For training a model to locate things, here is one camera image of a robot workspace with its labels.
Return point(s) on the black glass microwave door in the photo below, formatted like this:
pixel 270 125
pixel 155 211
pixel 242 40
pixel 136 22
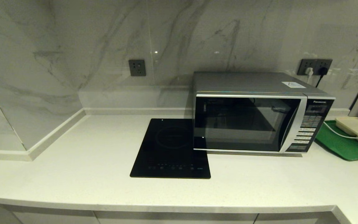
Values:
pixel 244 124

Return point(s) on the silver Panasonic microwave oven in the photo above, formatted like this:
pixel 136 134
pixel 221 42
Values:
pixel 244 82

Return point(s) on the white paper sheet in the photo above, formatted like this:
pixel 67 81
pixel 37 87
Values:
pixel 293 84

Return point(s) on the black induction cooktop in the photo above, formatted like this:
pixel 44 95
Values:
pixel 166 149

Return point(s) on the white power plug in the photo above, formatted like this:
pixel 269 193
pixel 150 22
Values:
pixel 309 72

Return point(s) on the black power plug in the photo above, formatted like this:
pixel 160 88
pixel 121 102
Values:
pixel 323 71

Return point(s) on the grey cabinet door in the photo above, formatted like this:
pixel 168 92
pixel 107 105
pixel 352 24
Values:
pixel 291 219

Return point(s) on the green plastic tray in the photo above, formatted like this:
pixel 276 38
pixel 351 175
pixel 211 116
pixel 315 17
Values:
pixel 340 147

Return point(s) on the beige lidded container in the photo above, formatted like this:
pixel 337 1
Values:
pixel 356 127

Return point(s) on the grey single wall socket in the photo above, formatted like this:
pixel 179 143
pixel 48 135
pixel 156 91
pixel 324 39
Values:
pixel 137 67

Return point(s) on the grey double wall socket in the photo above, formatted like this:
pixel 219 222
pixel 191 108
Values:
pixel 317 63

